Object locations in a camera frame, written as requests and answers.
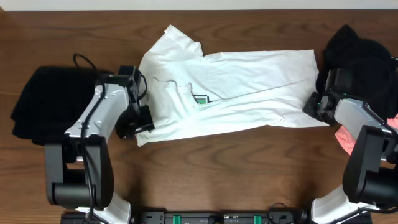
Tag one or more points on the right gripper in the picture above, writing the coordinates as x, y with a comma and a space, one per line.
311, 107

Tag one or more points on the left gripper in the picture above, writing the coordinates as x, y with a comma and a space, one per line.
144, 117

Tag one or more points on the white printed t-shirt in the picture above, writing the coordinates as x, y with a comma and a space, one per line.
191, 94

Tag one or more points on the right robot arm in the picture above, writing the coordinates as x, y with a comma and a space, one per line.
366, 186

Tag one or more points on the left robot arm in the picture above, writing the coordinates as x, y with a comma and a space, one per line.
79, 174

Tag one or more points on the pink garment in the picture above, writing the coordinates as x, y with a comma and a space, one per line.
346, 140

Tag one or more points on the black garment right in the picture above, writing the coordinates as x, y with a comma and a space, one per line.
374, 70

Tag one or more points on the black folded garment left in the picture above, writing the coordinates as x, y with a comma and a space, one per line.
52, 101

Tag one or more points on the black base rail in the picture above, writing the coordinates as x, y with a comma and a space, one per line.
275, 215

